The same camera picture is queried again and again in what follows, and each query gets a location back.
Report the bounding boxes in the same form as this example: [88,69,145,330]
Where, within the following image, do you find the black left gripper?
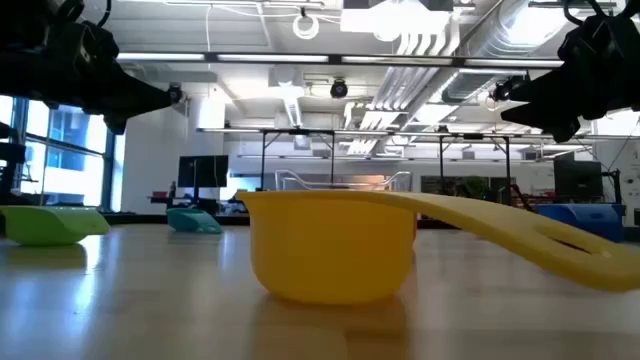
[0,22,174,136]

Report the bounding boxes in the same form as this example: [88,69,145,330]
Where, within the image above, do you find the black computer monitor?
[177,154,230,190]
[552,158,605,202]

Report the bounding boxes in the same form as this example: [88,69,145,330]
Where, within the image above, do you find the large glass window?
[0,94,117,209]

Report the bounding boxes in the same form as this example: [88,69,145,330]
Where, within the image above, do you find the blue plastic measuring cup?
[534,202,627,244]

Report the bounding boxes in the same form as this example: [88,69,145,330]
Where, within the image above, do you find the teal plastic measuring cup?
[165,207,224,235]

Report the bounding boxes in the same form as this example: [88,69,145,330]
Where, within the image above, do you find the silver ventilation duct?
[442,0,576,104]

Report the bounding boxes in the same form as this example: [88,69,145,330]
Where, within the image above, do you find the white coiled cable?
[291,6,321,42]

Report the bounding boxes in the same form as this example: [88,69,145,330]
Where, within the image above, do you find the green background plant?
[459,175,496,201]

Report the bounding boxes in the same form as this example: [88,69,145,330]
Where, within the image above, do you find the yellow plastic measuring cup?
[235,189,640,306]

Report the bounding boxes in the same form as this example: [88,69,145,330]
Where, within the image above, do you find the black distant rig frame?
[438,133,513,206]
[259,128,337,192]

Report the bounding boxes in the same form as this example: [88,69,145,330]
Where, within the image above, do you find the black overhead crossbar with lights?
[114,51,566,70]

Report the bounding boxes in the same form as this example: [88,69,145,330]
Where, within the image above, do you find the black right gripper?
[500,13,640,144]

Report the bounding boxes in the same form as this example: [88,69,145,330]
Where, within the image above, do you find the green plastic measuring cup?
[0,205,112,247]

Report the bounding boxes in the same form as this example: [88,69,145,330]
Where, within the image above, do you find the dark background desk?
[147,193,222,216]

